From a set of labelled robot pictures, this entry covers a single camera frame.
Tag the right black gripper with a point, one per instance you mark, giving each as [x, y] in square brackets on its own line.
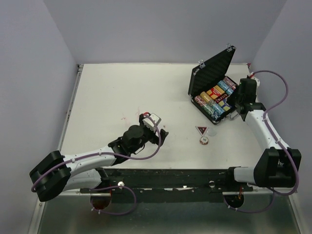
[238, 89]

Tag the black poker case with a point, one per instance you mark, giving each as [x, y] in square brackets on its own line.
[207, 74]

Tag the green blue chip row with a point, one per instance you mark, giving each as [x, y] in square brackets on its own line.
[208, 109]

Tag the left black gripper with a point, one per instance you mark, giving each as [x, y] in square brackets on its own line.
[155, 139]

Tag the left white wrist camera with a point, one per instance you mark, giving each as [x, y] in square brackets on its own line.
[151, 121]

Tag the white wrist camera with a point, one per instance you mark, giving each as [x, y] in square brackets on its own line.
[151, 121]
[252, 76]

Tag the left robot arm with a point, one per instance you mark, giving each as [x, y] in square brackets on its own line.
[57, 172]

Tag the red card deck box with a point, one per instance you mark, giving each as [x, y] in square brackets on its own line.
[215, 92]

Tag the gold chip row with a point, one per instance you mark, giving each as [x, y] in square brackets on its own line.
[206, 98]

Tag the clear round dealer button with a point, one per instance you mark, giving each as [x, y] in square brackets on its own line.
[211, 132]

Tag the light blue chip stack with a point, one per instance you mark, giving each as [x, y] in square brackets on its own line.
[218, 109]
[223, 86]
[229, 91]

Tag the red white chip stack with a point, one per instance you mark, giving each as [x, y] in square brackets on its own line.
[204, 140]

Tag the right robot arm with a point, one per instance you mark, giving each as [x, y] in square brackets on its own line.
[278, 165]

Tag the red white chip row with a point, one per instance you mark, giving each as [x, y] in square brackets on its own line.
[200, 101]

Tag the aluminium table edge rail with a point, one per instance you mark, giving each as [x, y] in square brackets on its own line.
[71, 103]

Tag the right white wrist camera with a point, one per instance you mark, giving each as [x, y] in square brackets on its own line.
[252, 76]

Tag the red triangular dealer card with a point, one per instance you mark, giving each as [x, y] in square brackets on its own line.
[202, 129]

